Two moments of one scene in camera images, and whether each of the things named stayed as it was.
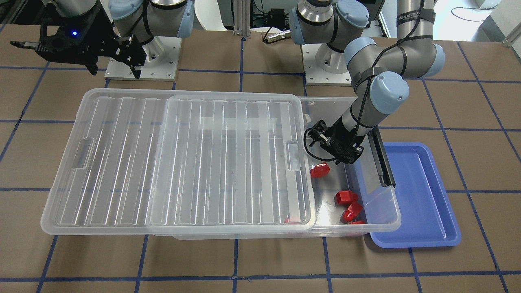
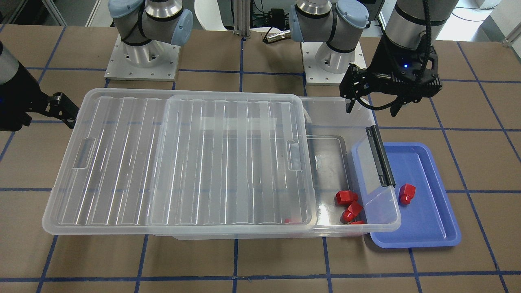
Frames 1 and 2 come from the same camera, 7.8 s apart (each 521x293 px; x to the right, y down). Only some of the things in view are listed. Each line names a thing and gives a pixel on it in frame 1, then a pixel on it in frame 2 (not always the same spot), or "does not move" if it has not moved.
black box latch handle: [387, 179] does not move
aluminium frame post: [242, 18] does not move
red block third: [346, 197] does not move
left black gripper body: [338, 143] → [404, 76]
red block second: [354, 209] does not move
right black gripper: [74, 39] → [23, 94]
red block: [320, 171] → [407, 192]
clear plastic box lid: [183, 162] does not move
